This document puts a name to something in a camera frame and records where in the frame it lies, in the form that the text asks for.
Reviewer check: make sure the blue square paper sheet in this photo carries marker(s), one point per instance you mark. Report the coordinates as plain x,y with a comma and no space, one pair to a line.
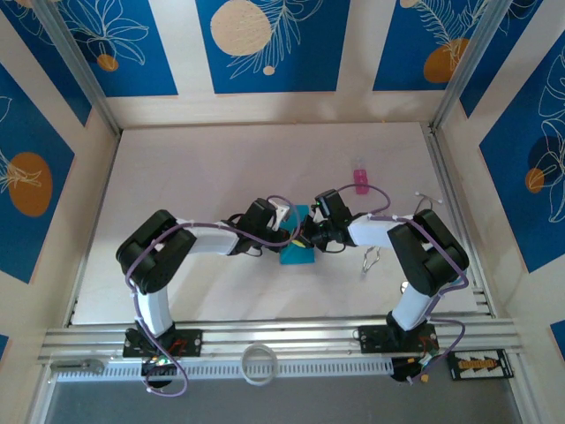
298,257

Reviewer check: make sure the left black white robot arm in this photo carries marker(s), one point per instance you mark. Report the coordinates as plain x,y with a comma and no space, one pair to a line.
154,252

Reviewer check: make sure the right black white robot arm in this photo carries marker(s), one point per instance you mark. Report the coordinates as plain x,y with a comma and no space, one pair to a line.
424,252

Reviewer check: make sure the pink plastic bottle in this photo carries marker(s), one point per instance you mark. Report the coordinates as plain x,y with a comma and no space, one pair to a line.
361,179

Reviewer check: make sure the black wiring connector cluster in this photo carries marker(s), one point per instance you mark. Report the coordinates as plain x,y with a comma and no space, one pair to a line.
404,371
159,366

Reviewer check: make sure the black yellow connector board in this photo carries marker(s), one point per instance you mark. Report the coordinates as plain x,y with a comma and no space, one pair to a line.
481,364

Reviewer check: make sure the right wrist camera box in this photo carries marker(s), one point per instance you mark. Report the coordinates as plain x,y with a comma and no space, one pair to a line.
315,215

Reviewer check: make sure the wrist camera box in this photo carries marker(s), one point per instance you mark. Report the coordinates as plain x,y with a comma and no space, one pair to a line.
280,212
315,215

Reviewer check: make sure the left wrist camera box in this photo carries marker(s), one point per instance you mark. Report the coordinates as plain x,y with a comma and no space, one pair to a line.
280,212

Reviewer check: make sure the aluminium mounting rail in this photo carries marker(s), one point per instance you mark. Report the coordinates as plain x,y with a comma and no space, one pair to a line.
287,335

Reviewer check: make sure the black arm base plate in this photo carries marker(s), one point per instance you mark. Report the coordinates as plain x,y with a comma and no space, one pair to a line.
190,342
373,340

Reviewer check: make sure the aluminium side rail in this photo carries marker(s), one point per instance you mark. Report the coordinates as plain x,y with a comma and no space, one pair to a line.
482,305

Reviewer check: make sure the aluminium frame post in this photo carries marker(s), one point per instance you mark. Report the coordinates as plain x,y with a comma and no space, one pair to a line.
81,66
467,66

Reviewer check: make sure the metal latch bracket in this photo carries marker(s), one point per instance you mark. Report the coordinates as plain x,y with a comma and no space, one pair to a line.
90,365

